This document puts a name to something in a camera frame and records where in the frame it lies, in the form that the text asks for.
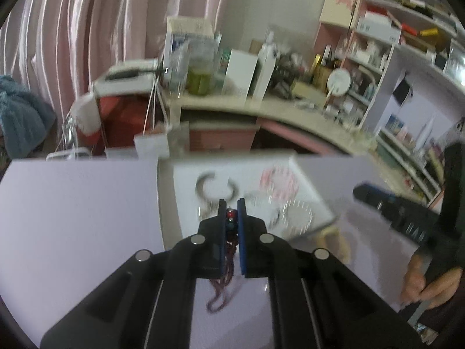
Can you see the white flat device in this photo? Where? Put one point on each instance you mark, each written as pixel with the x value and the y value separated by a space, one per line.
pixel 127 74

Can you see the beige flat box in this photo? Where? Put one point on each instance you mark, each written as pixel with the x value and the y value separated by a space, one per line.
pixel 308 91

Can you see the white labelled cardboard box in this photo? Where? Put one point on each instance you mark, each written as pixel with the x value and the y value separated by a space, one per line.
pixel 189 31

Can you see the tall white bottle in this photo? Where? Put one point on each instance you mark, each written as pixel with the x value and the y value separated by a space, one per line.
pixel 267 72

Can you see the red box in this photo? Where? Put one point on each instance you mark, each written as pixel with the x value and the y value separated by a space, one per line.
pixel 123 120

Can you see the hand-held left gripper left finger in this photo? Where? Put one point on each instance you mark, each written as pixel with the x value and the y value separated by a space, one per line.
pixel 221 229

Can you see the clear plastic bottle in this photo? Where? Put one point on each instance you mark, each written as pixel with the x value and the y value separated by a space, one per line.
pixel 181 65

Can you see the pink and white bookshelf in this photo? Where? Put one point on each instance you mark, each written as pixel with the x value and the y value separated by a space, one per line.
pixel 417 61

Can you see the beige corner desk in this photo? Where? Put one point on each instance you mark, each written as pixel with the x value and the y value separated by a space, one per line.
pixel 283 112

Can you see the pink curtain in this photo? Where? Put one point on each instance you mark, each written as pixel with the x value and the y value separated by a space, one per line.
pixel 90 25

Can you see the grey shallow tray box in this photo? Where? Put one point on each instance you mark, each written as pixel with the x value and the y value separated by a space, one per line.
pixel 181 189

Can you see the white box blue label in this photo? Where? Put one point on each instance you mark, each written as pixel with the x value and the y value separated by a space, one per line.
pixel 377 29

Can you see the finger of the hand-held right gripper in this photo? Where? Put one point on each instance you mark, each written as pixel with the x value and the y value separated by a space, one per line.
pixel 370 194

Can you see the blue fluffy blanket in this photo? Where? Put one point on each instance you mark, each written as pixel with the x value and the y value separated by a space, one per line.
pixel 21 116

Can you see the yellow wrist watch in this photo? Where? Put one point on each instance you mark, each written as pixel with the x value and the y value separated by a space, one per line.
pixel 334 241

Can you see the person's dark clothing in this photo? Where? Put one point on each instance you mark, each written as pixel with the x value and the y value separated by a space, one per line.
pixel 454 174

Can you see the green glass jar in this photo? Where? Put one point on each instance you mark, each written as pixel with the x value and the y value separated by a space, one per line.
pixel 199 81

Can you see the white carton box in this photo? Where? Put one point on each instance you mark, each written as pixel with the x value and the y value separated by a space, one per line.
pixel 241 72

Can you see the person's right hand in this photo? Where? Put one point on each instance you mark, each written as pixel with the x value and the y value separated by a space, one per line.
pixel 414 280

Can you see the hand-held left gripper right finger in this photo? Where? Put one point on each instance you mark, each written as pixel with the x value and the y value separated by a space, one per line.
pixel 242 236

